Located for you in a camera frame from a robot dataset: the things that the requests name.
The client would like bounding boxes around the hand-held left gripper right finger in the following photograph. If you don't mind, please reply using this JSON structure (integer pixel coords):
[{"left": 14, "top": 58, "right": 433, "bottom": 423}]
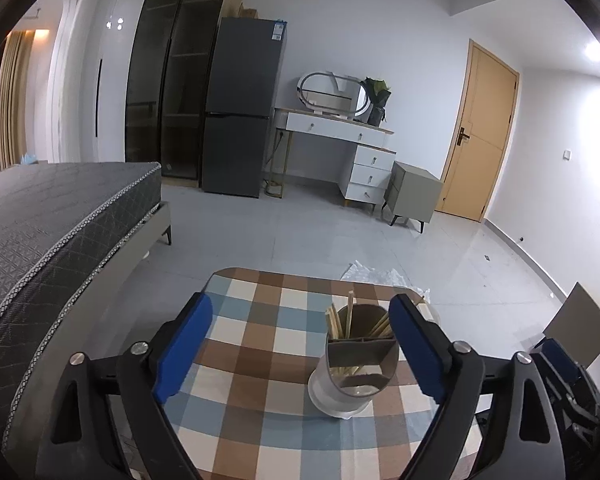
[{"left": 389, "top": 293, "right": 566, "bottom": 480}]

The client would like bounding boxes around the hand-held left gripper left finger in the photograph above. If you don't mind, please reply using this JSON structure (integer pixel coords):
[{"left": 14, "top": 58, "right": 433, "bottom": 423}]
[{"left": 2, "top": 291, "right": 215, "bottom": 480}]

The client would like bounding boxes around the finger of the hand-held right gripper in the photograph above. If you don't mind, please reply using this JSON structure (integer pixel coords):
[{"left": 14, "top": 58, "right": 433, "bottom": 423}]
[{"left": 532, "top": 338, "right": 581, "bottom": 391}]

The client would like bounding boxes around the bundle of wooden chopsticks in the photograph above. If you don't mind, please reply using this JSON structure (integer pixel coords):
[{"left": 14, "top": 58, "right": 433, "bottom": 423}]
[{"left": 322, "top": 287, "right": 427, "bottom": 377}]

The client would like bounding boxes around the grey utensil holder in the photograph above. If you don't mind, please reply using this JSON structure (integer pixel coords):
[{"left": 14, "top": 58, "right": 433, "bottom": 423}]
[{"left": 307, "top": 302, "right": 401, "bottom": 420}]

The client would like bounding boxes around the grey board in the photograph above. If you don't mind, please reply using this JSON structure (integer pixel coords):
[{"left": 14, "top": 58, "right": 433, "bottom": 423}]
[{"left": 542, "top": 282, "right": 600, "bottom": 368}]

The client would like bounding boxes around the checked tablecloth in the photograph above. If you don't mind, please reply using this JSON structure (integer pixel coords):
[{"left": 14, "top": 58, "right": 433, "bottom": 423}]
[{"left": 107, "top": 267, "right": 486, "bottom": 480}]

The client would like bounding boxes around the clear plastic sheet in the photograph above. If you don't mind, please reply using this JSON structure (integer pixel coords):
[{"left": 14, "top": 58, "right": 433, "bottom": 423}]
[{"left": 340, "top": 260, "right": 431, "bottom": 297}]

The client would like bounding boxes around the grey nightstand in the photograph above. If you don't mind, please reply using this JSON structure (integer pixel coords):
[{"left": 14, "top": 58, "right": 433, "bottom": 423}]
[{"left": 381, "top": 161, "right": 443, "bottom": 233}]

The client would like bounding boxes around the white dressing table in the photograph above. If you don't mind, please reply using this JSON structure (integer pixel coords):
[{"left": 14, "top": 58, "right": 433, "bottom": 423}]
[{"left": 274, "top": 106, "right": 397, "bottom": 211}]

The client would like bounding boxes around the wooden door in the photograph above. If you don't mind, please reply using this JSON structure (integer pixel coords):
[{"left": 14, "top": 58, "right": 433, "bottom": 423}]
[{"left": 435, "top": 39, "right": 521, "bottom": 223}]

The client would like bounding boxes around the dark grey fridge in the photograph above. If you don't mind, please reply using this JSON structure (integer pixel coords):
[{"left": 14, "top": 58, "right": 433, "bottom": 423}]
[{"left": 201, "top": 16, "right": 288, "bottom": 200}]

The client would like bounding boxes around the green plant in black pot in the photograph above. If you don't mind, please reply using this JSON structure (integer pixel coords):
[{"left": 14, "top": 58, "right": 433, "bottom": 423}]
[{"left": 362, "top": 76, "right": 393, "bottom": 127}]

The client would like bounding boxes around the dark glass cabinet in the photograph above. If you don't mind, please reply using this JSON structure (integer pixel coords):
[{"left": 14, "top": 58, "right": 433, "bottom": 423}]
[{"left": 125, "top": 0, "right": 238, "bottom": 181}]

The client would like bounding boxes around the oval mirror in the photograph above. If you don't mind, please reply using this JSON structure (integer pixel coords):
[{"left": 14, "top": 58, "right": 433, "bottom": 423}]
[{"left": 297, "top": 71, "right": 370, "bottom": 122}]

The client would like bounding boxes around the beige curtain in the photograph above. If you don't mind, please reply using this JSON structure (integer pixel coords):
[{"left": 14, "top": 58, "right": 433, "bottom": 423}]
[{"left": 0, "top": 30, "right": 36, "bottom": 173}]

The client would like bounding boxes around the white wardrobe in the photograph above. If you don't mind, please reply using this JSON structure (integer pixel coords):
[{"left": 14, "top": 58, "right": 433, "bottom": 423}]
[{"left": 55, "top": 0, "right": 156, "bottom": 163}]

